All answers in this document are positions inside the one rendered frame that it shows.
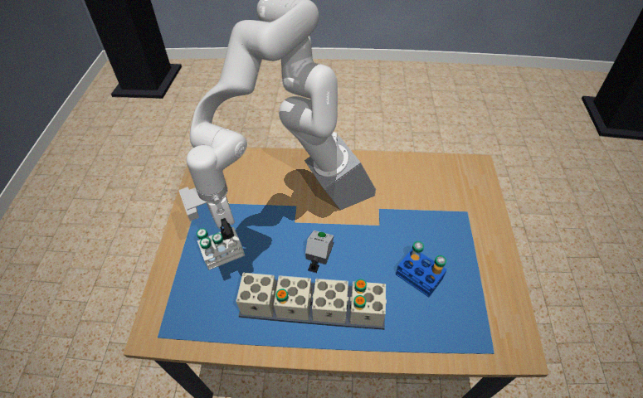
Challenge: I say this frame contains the white tube rack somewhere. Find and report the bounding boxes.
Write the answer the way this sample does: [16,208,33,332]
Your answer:
[198,229,245,270]

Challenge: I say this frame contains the blue table mat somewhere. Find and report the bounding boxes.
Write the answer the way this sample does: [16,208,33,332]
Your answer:
[158,203,494,354]

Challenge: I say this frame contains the cream bucket adapter with round holes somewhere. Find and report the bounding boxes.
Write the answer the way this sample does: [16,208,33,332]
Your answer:
[274,276,312,321]
[312,279,348,323]

